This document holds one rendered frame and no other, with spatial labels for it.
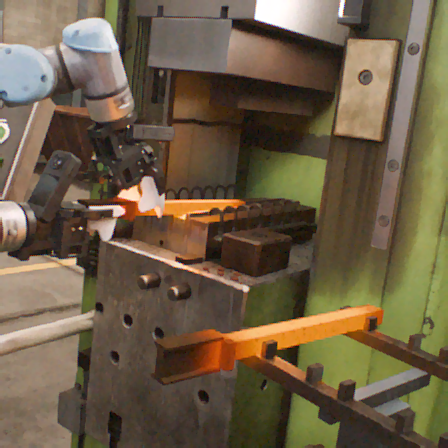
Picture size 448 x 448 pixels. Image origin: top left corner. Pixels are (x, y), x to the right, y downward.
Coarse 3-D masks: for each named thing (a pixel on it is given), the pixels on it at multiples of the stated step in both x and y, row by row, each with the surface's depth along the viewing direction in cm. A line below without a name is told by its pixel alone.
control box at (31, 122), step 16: (0, 112) 139; (16, 112) 139; (32, 112) 138; (48, 112) 144; (16, 128) 137; (32, 128) 139; (0, 144) 136; (16, 144) 136; (32, 144) 140; (16, 160) 135; (32, 160) 141; (0, 176) 134; (16, 176) 135; (0, 192) 132; (16, 192) 136
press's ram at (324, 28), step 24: (144, 0) 122; (168, 0) 118; (192, 0) 115; (216, 0) 112; (240, 0) 108; (264, 0) 108; (288, 0) 113; (312, 0) 120; (336, 0) 127; (264, 24) 112; (288, 24) 115; (312, 24) 122; (336, 24) 129; (336, 48) 138
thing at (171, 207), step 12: (84, 204) 101; (96, 204) 102; (108, 204) 104; (120, 204) 106; (132, 204) 108; (168, 204) 116; (180, 204) 119; (192, 204) 122; (204, 204) 125; (216, 204) 128; (228, 204) 132; (120, 216) 107; (132, 216) 108
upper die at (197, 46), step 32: (160, 32) 120; (192, 32) 116; (224, 32) 111; (256, 32) 116; (160, 64) 121; (192, 64) 116; (224, 64) 112; (256, 64) 118; (288, 64) 127; (320, 64) 137
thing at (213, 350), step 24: (336, 312) 89; (360, 312) 90; (192, 336) 71; (216, 336) 72; (240, 336) 75; (264, 336) 76; (288, 336) 79; (312, 336) 83; (168, 360) 68; (192, 360) 70; (216, 360) 73; (168, 384) 68
